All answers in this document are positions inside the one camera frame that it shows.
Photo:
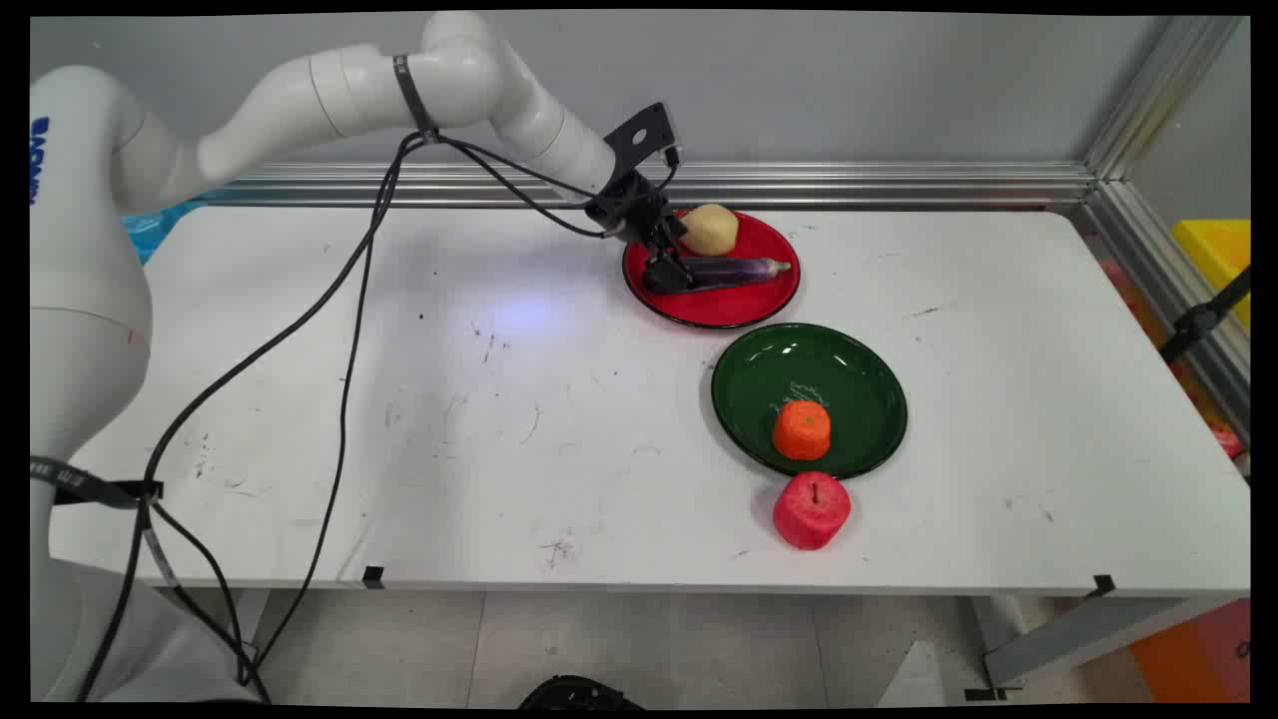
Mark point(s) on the grey table leg frame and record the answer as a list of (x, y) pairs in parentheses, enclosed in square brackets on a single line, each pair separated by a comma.
[(1078, 639)]

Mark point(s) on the black round object on floor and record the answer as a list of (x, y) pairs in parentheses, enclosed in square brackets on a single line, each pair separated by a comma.
[(579, 694)]

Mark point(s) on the aluminium rail along wall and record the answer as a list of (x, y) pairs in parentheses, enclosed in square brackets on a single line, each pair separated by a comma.
[(849, 185)]

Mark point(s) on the aluminium corner frame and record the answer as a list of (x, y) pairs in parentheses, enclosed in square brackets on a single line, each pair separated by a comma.
[(1148, 110)]

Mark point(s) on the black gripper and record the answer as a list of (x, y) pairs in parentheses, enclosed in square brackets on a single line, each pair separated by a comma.
[(629, 208)]

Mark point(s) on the toy orange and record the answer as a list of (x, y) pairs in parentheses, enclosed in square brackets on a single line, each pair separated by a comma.
[(802, 429)]

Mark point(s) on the toy potato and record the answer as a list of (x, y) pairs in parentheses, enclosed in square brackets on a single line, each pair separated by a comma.
[(711, 230)]

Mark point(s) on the green plate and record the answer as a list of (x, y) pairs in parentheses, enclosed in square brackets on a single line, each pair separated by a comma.
[(849, 379)]

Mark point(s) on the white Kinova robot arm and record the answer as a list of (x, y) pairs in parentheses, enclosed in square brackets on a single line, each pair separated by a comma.
[(90, 260)]

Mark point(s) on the toy red apple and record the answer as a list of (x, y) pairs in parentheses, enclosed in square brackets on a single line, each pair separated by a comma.
[(811, 511)]

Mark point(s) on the blue plastic sheet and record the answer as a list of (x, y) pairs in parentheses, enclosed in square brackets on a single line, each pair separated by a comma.
[(160, 228)]

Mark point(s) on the red plate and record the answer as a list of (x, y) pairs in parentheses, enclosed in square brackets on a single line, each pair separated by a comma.
[(724, 305)]

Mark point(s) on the yellow box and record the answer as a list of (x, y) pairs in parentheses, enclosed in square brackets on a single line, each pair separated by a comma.
[(1218, 250)]

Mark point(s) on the orange box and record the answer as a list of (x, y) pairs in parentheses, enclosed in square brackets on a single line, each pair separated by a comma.
[(1193, 654)]

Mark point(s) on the black tape marker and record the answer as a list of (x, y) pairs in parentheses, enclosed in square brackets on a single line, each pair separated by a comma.
[(373, 576), (1103, 585)]

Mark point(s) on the toy purple eggplant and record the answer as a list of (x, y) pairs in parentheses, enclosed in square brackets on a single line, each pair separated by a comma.
[(734, 271)]

